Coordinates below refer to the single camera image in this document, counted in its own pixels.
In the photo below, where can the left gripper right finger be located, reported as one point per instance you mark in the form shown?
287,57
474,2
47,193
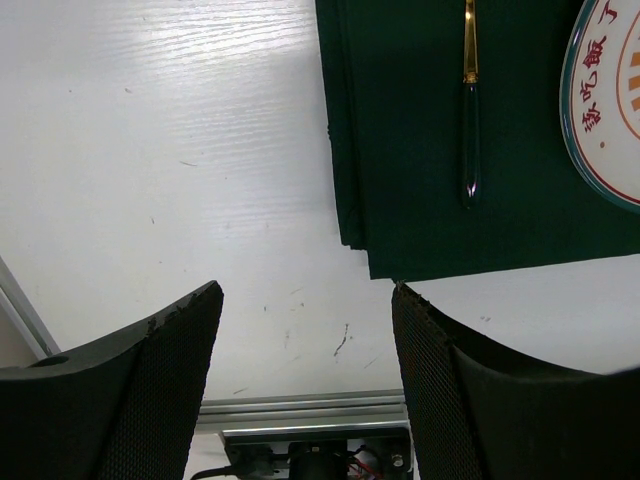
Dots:
481,410

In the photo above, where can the gold fork black handle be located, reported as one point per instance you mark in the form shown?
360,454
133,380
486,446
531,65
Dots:
471,152

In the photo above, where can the dark green cloth napkin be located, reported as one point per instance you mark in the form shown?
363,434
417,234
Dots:
393,81

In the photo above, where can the orange sunburst patterned plate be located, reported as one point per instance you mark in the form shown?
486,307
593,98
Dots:
599,99

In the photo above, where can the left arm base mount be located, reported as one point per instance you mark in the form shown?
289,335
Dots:
378,452

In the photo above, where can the aluminium table frame rail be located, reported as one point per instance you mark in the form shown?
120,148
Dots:
353,410

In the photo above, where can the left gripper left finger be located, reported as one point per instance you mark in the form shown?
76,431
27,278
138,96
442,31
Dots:
124,406

